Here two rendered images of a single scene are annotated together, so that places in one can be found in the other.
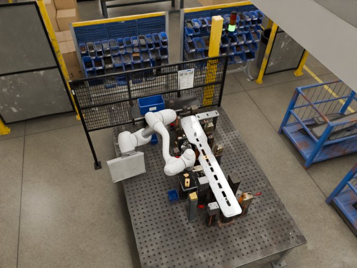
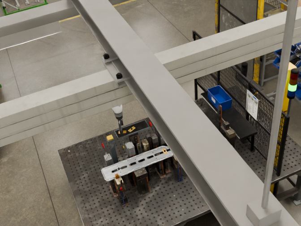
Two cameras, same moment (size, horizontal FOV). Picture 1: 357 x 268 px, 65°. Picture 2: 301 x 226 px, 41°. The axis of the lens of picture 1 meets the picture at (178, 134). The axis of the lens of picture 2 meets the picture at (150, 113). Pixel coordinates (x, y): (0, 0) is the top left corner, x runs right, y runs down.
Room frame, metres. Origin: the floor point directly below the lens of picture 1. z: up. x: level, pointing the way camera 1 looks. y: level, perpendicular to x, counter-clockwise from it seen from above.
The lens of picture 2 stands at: (1.83, -3.31, 4.17)
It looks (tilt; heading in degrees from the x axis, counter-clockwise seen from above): 41 degrees down; 91
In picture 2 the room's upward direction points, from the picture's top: 8 degrees counter-clockwise
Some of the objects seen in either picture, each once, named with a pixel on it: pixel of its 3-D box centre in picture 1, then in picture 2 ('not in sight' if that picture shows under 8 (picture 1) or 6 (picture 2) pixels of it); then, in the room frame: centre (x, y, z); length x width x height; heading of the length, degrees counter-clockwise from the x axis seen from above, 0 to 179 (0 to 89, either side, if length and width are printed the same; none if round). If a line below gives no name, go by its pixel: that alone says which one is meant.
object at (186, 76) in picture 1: (185, 78); (252, 104); (2.88, -0.07, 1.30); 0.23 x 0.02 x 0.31; 109
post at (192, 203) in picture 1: (192, 208); (113, 152); (1.31, -0.15, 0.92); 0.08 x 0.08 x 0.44; 19
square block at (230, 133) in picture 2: (193, 117); (230, 142); (2.63, -0.19, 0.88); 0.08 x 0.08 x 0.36; 19
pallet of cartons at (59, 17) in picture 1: (59, 16); not in sight; (6.14, 2.74, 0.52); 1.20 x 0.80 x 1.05; 16
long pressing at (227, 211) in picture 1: (207, 158); (163, 152); (1.87, -0.32, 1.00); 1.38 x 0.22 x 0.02; 19
